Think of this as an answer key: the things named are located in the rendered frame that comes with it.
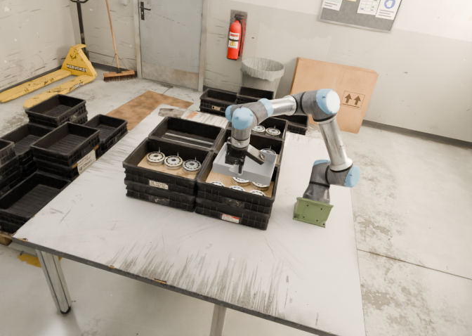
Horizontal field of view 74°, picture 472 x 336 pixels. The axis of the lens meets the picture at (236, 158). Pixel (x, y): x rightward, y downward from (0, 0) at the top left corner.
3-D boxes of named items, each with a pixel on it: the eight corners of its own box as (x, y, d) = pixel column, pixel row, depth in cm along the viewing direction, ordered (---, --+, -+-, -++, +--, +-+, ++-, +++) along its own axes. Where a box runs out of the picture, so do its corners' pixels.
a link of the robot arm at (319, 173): (317, 184, 182) (322, 162, 183) (337, 188, 171) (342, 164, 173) (304, 180, 174) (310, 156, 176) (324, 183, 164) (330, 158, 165)
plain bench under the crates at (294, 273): (322, 208, 292) (345, 144, 253) (318, 410, 161) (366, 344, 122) (161, 167, 313) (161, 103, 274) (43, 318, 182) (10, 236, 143)
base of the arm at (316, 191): (325, 204, 179) (329, 187, 180) (333, 204, 164) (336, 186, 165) (300, 197, 180) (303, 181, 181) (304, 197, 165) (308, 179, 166)
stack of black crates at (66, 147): (76, 166, 276) (67, 121, 251) (107, 174, 272) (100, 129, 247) (42, 194, 243) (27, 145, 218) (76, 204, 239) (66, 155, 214)
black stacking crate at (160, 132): (222, 143, 211) (224, 128, 205) (210, 167, 187) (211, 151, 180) (166, 131, 215) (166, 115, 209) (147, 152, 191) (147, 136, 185)
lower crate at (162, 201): (208, 181, 193) (210, 166, 186) (193, 214, 168) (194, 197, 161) (147, 167, 197) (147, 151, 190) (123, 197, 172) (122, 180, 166)
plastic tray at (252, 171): (275, 163, 157) (277, 154, 155) (269, 185, 141) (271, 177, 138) (224, 150, 161) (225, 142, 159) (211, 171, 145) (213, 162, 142)
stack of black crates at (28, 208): (42, 195, 243) (36, 171, 230) (77, 204, 239) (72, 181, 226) (-2, 231, 210) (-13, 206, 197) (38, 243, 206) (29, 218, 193)
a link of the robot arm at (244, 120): (259, 112, 115) (243, 124, 111) (256, 133, 123) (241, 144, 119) (243, 102, 118) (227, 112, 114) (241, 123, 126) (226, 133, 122)
